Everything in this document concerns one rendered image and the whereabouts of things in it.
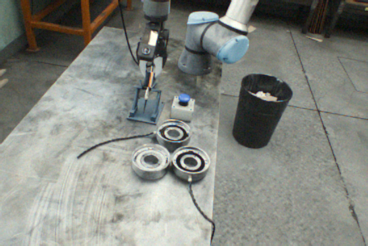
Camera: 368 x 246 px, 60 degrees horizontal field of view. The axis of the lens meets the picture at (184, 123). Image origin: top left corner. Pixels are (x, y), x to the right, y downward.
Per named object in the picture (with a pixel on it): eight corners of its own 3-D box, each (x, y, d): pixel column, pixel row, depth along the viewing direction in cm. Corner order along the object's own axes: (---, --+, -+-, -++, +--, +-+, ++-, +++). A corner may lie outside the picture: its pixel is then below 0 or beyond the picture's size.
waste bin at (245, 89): (275, 156, 219) (296, 105, 192) (227, 147, 219) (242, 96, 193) (271, 125, 245) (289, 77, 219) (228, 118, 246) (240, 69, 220)
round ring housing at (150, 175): (128, 179, 84) (129, 169, 81) (134, 152, 92) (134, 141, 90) (168, 183, 85) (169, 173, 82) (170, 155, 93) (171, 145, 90)
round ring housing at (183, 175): (171, 154, 93) (173, 143, 91) (207, 158, 94) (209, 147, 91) (169, 181, 85) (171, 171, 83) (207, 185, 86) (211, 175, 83)
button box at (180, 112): (190, 122, 106) (193, 110, 103) (170, 118, 106) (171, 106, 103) (193, 108, 113) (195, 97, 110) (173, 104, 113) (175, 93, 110)
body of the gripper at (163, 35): (168, 47, 103) (172, 9, 95) (162, 58, 96) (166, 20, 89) (145, 42, 103) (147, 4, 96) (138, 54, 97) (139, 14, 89)
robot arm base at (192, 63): (180, 55, 143) (183, 35, 137) (213, 61, 143) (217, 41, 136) (175, 72, 131) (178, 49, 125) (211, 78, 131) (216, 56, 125)
